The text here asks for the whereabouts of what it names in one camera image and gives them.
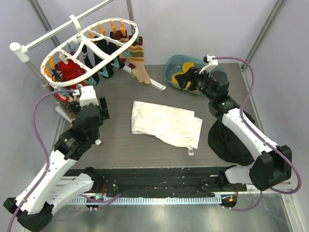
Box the yellow sock striped cuff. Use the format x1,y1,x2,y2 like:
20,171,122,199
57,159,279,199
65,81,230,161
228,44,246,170
182,62,195,73

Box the white oval clip hanger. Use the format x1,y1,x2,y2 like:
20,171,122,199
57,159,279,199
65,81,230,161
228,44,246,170
45,22,132,90

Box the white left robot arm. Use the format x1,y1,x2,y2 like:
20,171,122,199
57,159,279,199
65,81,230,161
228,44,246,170
3,97,109,232

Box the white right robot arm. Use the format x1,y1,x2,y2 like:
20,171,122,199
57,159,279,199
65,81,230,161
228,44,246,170
175,67,292,191

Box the teal plastic basin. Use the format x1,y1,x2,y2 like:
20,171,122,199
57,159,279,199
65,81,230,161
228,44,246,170
164,54,226,97

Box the beige striped long sock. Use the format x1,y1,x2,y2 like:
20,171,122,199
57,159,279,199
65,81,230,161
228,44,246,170
120,36,151,86

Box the white folded towel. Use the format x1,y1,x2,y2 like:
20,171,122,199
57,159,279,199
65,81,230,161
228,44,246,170
131,101,203,149

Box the black crumpled cloth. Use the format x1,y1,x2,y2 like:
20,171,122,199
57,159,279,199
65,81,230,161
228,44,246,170
208,120,254,166

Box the black sock white stripes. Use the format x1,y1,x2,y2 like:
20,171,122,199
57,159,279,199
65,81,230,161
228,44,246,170
82,40,114,85

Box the maroon tan striped sock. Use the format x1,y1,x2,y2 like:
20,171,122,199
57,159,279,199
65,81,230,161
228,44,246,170
110,30,128,43

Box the white drying rack stand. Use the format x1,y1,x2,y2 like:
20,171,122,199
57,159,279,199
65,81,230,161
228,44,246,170
9,0,167,129

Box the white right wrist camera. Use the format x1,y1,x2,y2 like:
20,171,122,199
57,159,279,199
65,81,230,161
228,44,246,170
199,55,218,74

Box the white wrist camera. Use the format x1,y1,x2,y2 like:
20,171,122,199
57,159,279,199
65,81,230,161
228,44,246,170
79,86,99,107
199,55,218,74

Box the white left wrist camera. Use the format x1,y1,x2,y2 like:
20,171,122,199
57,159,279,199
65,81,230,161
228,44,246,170
79,86,99,107

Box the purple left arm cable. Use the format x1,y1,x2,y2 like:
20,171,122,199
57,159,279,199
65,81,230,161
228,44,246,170
7,90,82,232

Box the aluminium cable duct rail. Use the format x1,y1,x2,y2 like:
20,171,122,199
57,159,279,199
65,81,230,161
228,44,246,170
31,175,295,206

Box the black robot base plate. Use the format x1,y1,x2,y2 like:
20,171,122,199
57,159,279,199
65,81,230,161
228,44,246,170
96,167,250,198

